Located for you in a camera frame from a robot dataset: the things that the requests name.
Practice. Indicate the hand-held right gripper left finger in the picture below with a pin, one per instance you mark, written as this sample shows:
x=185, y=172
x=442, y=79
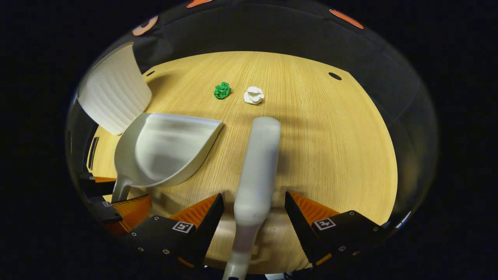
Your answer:
x=206, y=229

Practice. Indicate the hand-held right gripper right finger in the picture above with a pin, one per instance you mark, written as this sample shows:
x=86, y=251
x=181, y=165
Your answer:
x=299, y=225

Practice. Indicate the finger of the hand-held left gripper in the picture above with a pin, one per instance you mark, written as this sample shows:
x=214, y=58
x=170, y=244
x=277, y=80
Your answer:
x=105, y=212
x=93, y=184

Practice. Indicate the small white broom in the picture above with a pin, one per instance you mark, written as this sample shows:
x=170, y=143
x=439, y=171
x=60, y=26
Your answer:
x=258, y=167

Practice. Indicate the white dustpan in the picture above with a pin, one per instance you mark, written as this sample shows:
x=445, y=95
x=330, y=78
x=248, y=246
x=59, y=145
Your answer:
x=163, y=147

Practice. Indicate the white ribbed garbage bin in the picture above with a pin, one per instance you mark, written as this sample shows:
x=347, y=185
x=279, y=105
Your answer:
x=113, y=93

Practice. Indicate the white paper ball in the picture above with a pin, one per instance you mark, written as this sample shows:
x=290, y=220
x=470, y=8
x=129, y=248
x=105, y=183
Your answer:
x=253, y=95

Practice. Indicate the green paper ball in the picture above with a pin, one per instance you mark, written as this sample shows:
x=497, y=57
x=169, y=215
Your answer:
x=222, y=90

